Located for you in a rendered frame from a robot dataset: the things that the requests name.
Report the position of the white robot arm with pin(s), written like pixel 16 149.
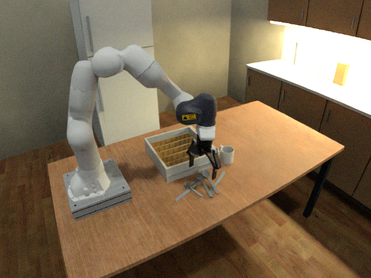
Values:
pixel 107 62

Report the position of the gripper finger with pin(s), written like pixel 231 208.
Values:
pixel 215 161
pixel 191 162

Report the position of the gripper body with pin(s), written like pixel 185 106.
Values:
pixel 207 144

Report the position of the wooden cutlery tray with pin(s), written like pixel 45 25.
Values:
pixel 170 151

